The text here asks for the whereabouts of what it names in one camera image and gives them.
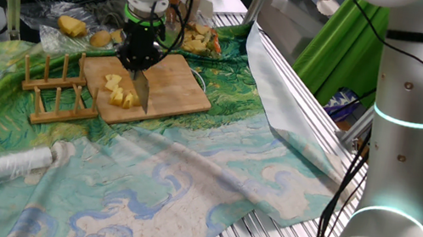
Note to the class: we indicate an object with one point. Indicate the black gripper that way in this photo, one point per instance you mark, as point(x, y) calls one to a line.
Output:
point(142, 36)

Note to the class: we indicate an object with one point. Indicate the steel cleaver knife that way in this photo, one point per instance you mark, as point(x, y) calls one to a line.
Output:
point(141, 91)

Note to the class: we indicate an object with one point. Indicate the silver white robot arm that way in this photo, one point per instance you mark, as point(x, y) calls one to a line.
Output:
point(405, 168)

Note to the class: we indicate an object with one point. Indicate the thin yellow potato slice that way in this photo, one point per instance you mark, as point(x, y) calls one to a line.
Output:
point(113, 77)
point(116, 97)
point(112, 86)
point(127, 101)

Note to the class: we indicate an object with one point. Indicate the whole brown potato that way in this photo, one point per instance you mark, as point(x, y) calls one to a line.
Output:
point(117, 36)
point(100, 38)

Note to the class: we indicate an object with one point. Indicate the wooden cutting board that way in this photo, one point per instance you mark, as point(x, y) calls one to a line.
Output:
point(178, 87)

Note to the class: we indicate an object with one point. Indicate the grey green rag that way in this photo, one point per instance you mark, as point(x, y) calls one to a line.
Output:
point(106, 10)

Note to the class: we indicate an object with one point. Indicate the bag of chopped potato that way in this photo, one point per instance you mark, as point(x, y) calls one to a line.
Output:
point(201, 39)

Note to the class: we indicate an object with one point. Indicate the peeled cut yellow potato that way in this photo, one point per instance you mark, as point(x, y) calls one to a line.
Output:
point(72, 26)

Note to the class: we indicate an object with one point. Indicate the clear plastic bag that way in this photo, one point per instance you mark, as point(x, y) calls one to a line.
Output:
point(56, 45)

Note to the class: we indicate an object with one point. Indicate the wooden peg rack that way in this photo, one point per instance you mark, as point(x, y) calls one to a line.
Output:
point(61, 117)

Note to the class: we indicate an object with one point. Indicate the painted landscape tablecloth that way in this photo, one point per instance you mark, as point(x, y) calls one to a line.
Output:
point(180, 199)

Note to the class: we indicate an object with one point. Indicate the grey metal box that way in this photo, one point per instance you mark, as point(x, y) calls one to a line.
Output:
point(292, 24)

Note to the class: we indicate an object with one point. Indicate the green curtain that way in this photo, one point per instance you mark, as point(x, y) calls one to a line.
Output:
point(343, 50)

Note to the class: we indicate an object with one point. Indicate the blue patterned bag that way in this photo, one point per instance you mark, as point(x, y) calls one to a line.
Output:
point(341, 103)

